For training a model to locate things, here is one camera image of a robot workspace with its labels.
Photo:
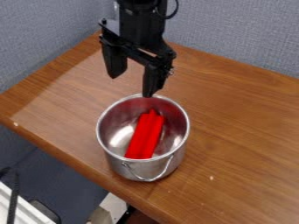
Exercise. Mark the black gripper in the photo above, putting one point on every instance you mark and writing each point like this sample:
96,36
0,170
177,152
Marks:
133,36

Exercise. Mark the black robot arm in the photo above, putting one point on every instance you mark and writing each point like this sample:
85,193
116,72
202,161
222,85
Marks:
141,4

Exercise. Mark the red block object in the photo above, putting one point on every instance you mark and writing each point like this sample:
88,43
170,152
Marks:
145,136

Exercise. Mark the white box under table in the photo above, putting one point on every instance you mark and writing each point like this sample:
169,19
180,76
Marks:
30,212

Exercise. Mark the metal pot with handle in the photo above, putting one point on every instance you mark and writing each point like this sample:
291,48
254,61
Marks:
114,129

